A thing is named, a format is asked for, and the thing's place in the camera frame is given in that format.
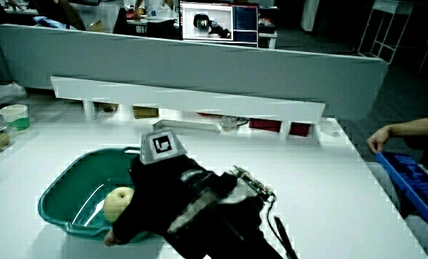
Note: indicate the brown cardboard box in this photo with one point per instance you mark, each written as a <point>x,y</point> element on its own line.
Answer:
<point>145,112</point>

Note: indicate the person's right hand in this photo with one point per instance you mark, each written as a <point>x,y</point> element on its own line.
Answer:
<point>163,187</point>

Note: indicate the grey partition wall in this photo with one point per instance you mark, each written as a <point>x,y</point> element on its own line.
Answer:
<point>199,64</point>

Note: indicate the person's right forearm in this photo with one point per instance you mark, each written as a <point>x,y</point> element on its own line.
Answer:
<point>228,230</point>

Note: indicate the clear plastic cup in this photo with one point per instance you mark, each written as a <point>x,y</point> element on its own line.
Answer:
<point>15,116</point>

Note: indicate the clear plastic bag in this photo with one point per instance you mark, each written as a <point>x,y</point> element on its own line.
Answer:
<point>229,122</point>

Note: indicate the green plastic basket plate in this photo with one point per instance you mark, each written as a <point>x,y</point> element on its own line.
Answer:
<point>80,176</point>

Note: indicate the another person's forearm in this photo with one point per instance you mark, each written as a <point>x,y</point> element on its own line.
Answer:
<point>418,127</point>

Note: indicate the white desk shelf riser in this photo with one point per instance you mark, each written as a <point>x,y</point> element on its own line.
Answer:
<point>185,99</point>

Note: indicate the white metal rack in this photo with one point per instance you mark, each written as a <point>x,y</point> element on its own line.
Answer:
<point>385,30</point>

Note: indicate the blue plastic tray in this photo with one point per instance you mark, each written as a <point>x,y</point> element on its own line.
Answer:
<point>415,187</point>

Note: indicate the white flat box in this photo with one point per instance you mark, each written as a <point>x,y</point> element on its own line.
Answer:
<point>186,125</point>

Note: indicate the yellow pear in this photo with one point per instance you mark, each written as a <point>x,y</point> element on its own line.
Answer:
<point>116,203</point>

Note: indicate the computer monitor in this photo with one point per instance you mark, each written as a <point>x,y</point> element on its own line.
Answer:
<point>219,23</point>

